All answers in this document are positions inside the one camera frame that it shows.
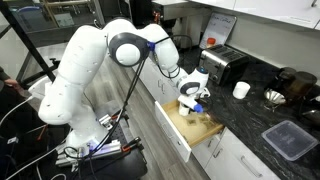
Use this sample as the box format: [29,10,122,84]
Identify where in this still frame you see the white mug on counter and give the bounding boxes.
[233,81,251,99]

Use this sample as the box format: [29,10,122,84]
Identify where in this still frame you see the white wooden drawer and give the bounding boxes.
[154,100,223,162]

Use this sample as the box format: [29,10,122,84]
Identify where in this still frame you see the left white drawer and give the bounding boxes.
[140,64,178,104]

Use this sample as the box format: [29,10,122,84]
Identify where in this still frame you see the white mug from drawer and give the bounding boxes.
[178,103,190,116]

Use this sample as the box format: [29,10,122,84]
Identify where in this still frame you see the orange lid creamer jar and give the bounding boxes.
[206,38,216,48]

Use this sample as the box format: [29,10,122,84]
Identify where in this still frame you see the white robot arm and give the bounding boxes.
[38,18,208,153]

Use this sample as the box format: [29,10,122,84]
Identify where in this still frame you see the white upper cabinets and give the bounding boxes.
[191,0,320,30]

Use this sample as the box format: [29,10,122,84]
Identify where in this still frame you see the black coffee maker machine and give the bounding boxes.
[152,0,211,48]

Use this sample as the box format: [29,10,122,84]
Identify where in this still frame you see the white lower cabinet door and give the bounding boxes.
[205,128,280,180]

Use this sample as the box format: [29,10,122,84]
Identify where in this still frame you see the person in grey sleeve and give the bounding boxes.
[0,66,24,97]

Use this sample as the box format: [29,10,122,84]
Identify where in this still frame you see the black steel toaster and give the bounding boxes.
[199,45,249,86]

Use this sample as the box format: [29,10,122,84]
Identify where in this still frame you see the small whiteboard sign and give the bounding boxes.
[199,13,237,49]

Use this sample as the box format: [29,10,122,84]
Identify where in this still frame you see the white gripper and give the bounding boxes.
[178,95,203,113]

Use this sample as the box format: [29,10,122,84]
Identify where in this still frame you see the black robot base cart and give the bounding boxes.
[56,101,148,180]

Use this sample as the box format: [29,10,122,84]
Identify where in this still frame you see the clear plastic container lid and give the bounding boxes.
[261,120,319,161]

